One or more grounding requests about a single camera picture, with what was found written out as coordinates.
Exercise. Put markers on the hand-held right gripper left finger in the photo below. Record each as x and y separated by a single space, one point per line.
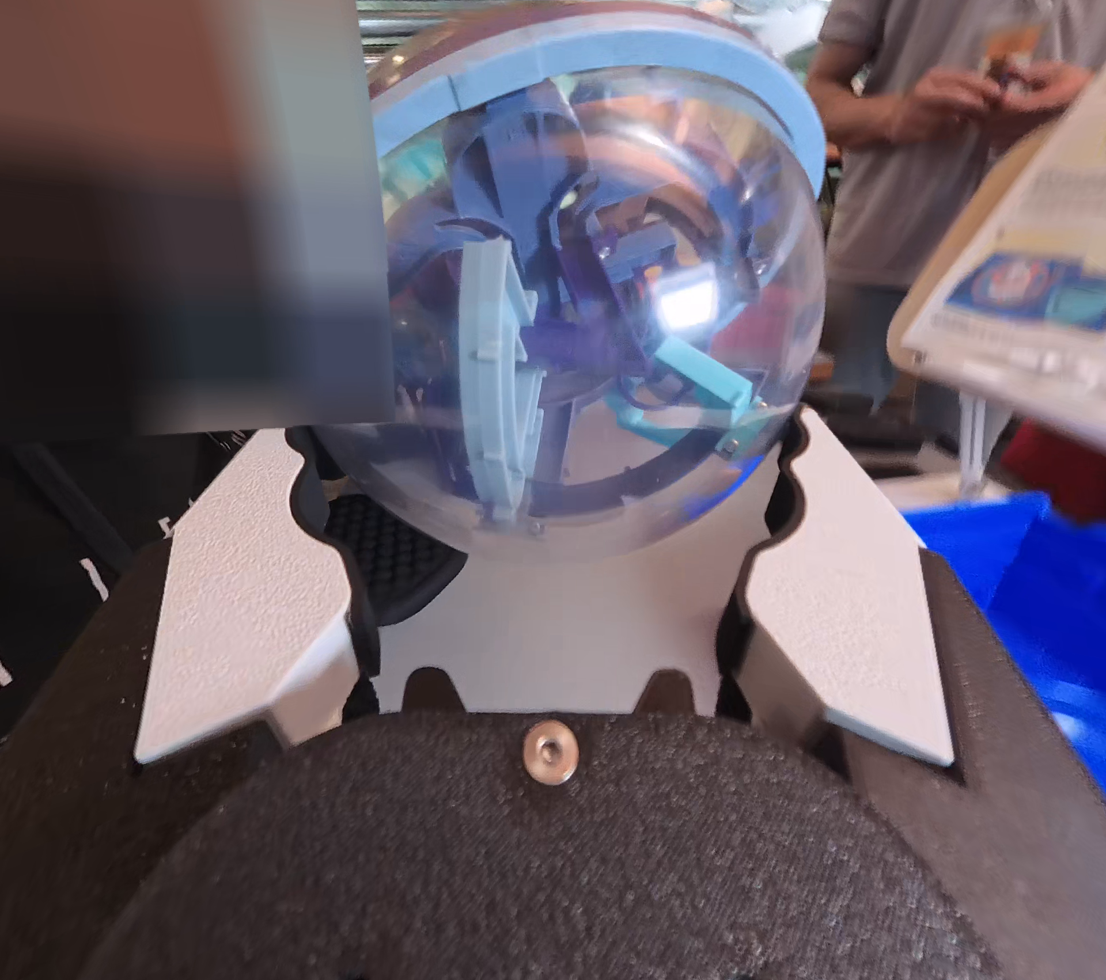
250 617

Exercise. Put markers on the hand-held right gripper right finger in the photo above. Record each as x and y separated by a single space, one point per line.
847 617

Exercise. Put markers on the blue plastic bin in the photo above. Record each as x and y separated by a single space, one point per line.
1037 609

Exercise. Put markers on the clear maze ball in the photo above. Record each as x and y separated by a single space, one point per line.
605 263

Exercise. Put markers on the printed instruction sheet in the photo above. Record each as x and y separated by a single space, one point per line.
1037 289

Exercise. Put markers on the pale display board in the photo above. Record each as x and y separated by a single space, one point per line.
959 237

